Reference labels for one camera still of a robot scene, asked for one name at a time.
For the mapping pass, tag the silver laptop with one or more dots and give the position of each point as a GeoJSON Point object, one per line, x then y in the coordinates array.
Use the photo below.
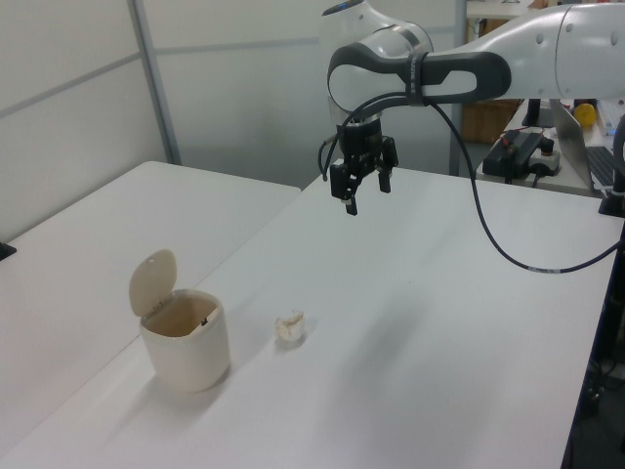
{"type": "Point", "coordinates": [581, 151]}

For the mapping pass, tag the yellow round object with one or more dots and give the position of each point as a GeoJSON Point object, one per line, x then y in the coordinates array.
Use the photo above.
{"type": "Point", "coordinates": [585, 115]}

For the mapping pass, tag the black monitor stand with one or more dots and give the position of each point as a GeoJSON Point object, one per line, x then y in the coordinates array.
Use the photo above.
{"type": "Point", "coordinates": [534, 112]}

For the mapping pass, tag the grey partition post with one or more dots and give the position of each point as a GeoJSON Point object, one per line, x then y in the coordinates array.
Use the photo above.
{"type": "Point", "coordinates": [156, 83]}
{"type": "Point", "coordinates": [458, 19]}

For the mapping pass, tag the white paper trash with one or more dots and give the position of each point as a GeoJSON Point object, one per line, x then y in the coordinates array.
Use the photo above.
{"type": "Point", "coordinates": [290, 328]}

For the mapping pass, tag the black power supply unit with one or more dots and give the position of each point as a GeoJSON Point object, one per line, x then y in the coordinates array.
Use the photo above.
{"type": "Point", "coordinates": [512, 156]}

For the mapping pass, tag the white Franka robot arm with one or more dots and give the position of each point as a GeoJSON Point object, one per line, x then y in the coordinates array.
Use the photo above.
{"type": "Point", "coordinates": [532, 44]}

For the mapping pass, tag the black table clamp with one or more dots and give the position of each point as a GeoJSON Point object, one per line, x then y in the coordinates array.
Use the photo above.
{"type": "Point", "coordinates": [6, 250]}

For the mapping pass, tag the small white lidded bin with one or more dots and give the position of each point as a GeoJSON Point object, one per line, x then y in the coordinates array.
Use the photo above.
{"type": "Point", "coordinates": [188, 356]}

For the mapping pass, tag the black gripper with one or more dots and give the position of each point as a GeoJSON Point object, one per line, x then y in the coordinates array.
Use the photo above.
{"type": "Point", "coordinates": [361, 141]}

